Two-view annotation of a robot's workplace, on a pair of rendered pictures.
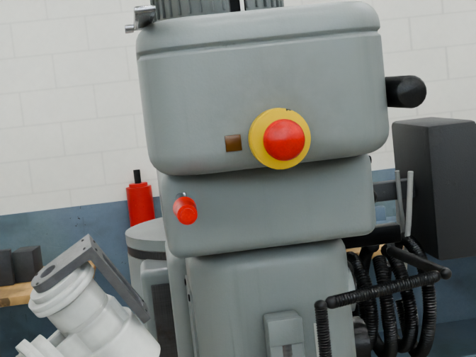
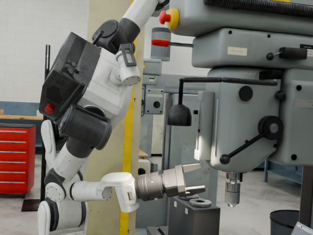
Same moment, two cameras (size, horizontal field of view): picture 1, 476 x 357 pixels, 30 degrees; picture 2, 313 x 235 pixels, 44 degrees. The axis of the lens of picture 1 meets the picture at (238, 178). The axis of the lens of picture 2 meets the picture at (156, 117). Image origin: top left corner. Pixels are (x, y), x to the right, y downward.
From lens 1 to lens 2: 1.38 m
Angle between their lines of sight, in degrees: 80
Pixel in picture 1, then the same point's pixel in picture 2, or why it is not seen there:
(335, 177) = (214, 38)
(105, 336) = (121, 68)
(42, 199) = not seen: outside the picture
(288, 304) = (214, 90)
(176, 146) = not seen: hidden behind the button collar
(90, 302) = (120, 58)
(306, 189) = (209, 43)
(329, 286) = (222, 85)
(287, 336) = (200, 98)
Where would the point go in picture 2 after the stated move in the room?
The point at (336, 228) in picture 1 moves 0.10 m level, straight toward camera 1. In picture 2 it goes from (213, 58) to (178, 56)
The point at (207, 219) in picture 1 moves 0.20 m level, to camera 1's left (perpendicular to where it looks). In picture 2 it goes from (195, 53) to (181, 58)
